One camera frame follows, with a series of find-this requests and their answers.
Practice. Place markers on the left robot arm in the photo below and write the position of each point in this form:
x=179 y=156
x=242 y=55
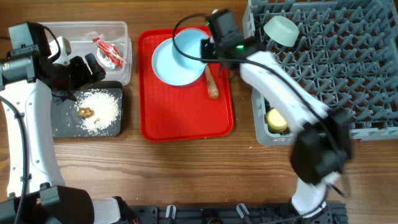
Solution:
x=31 y=77

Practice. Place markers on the large light blue plate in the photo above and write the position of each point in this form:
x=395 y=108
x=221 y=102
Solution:
x=173 y=68

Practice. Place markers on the grey dishwasher rack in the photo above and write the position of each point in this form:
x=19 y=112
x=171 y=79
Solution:
x=345 y=56

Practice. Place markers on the yellow plastic cup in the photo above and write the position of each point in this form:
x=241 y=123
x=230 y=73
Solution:
x=275 y=122

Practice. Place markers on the small light blue bowl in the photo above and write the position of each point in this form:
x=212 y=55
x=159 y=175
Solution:
x=188 y=41

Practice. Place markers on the red snack wrapper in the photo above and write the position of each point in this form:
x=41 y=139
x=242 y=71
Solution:
x=110 y=51

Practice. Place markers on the spilled white rice pile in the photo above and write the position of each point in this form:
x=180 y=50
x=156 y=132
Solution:
x=107 y=111

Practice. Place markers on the black plastic tray bin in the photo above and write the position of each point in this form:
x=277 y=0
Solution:
x=64 y=117

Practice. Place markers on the brown food scrap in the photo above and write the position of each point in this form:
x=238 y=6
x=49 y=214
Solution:
x=85 y=112

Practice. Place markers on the red plastic tray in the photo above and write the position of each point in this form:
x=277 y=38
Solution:
x=171 y=113

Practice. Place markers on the green bowl with rice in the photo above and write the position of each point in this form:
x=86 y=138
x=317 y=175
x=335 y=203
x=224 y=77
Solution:
x=282 y=30

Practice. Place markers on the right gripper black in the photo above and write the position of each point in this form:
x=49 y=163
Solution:
x=207 y=46

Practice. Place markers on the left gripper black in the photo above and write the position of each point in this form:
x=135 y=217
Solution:
x=78 y=63

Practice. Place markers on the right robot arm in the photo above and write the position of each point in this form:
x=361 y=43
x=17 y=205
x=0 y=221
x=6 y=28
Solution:
x=322 y=143

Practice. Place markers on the clear plastic bin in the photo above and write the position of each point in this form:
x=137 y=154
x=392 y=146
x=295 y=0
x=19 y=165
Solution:
x=81 y=34

